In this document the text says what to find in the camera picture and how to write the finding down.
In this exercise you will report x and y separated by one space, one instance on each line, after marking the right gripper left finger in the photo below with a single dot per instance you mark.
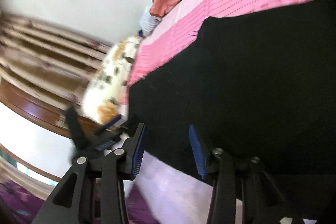
72 200

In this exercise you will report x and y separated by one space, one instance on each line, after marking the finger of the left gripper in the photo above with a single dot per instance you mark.
103 144
110 123

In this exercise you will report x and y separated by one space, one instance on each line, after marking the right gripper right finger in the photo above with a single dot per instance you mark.
223 181

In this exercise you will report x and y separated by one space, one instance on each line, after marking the black pants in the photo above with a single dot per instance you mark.
258 85

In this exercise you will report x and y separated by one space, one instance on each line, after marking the floral white pillow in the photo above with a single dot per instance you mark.
106 92

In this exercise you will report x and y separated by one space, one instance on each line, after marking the purple floral cloth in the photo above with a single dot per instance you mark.
24 205

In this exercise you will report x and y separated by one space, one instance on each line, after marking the beige floral curtain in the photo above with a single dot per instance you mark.
48 62

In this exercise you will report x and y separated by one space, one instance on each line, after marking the pink checked bed sheet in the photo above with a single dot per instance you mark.
173 195

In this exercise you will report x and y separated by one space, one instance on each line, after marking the brown wooden window frame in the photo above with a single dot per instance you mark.
34 133

